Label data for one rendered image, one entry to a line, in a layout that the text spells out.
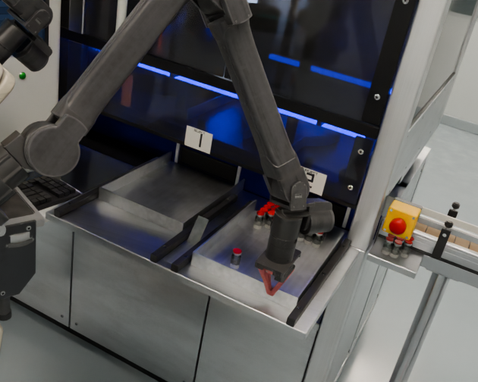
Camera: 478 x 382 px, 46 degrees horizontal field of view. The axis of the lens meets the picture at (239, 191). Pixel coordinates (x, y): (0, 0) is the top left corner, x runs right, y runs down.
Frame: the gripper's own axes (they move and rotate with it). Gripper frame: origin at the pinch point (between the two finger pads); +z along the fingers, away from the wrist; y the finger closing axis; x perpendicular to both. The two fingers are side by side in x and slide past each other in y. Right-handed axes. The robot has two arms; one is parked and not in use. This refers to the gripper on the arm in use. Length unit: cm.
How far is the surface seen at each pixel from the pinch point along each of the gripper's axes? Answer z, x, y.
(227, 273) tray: 0.6, 10.9, 0.6
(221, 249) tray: 2.3, 17.3, 10.6
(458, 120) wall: 84, -9, 493
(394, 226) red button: -9.0, -17.5, 31.7
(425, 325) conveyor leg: 27, -33, 50
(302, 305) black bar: 0.7, -7.1, 1.0
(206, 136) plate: -13, 38, 36
